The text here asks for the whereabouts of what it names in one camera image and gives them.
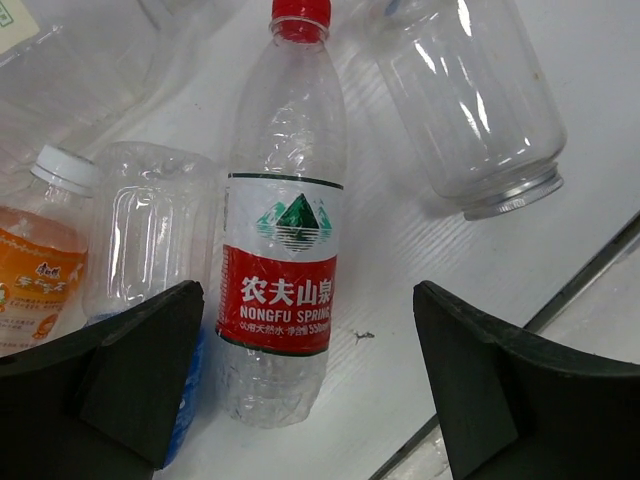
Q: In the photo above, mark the large clear beige-label bottle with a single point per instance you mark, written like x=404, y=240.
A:
x=71, y=66

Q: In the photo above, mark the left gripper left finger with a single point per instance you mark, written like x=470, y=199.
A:
x=101, y=402

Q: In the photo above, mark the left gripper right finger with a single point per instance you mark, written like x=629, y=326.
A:
x=514, y=405

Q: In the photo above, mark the clear jar silver lid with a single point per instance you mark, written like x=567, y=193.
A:
x=473, y=98

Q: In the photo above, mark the blue-label water bottle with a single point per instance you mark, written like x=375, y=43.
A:
x=153, y=224

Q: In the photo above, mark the red-label Nongfu water bottle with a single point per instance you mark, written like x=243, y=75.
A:
x=283, y=208

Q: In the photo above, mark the orange juice bottle white cap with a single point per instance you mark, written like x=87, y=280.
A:
x=44, y=244

